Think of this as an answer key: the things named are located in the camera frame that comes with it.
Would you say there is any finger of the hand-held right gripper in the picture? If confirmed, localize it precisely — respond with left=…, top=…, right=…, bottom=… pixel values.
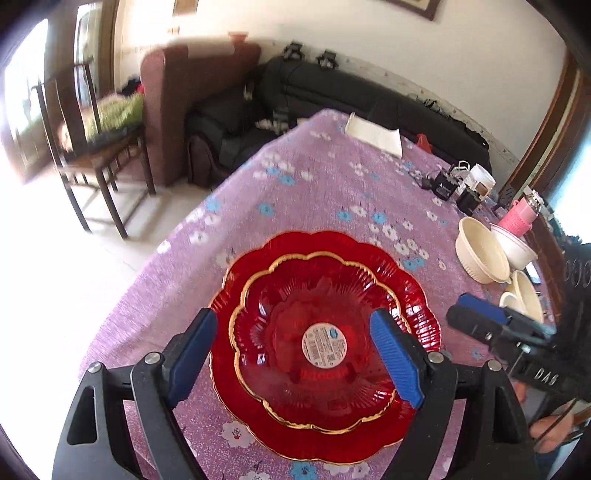
left=503, top=309, right=556, bottom=348
left=446, top=292, right=509, bottom=349

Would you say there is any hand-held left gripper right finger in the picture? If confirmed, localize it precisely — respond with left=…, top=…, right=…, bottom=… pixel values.
left=369, top=308, right=541, bottom=480

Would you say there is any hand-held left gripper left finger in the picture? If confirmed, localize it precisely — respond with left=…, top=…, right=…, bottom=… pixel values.
left=52, top=307, right=219, bottom=480

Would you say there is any large cream bowl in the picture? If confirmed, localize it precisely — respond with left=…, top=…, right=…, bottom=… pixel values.
left=455, top=216, right=513, bottom=284

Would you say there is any white bowl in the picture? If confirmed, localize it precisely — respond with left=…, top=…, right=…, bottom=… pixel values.
left=489, top=223, right=539, bottom=272

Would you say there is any small red gold-rimmed plate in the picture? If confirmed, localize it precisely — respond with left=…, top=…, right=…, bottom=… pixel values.
left=228, top=251, right=411, bottom=435

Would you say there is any large red glass plate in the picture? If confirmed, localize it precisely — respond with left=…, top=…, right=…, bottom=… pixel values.
left=209, top=231, right=441, bottom=464

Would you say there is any person's right hand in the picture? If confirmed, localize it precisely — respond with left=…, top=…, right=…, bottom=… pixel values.
left=529, top=408, right=585, bottom=446

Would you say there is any pink sleeved water bottle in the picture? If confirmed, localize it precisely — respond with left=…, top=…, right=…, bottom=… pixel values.
left=496, top=193, right=543, bottom=237

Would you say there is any black charger box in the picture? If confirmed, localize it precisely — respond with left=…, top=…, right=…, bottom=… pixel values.
left=427, top=170, right=460, bottom=201

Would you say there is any white plastic jar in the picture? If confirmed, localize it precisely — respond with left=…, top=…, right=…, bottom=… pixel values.
left=468, top=164, right=497, bottom=195

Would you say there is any purple floral tablecloth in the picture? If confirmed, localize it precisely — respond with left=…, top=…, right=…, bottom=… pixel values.
left=78, top=108, right=561, bottom=480

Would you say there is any white folded napkin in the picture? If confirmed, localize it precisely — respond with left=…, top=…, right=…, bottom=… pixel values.
left=344, top=112, right=403, bottom=158

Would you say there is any dark wooden chair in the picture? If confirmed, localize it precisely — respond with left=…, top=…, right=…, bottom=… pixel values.
left=34, top=58, right=158, bottom=238

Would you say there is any green cushion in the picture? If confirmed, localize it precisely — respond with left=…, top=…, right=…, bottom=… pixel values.
left=85, top=95, right=145, bottom=139

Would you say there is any brown armchair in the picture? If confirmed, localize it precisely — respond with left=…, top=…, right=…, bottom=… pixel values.
left=140, top=41, right=262, bottom=188

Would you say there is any black sofa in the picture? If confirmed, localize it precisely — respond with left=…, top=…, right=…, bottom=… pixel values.
left=185, top=55, right=492, bottom=185

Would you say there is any wooden framed glass door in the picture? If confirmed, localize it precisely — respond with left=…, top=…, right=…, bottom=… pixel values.
left=0, top=18, right=51, bottom=181

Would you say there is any framed wall painting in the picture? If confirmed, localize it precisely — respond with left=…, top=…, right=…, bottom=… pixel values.
left=385, top=0, right=441, bottom=21

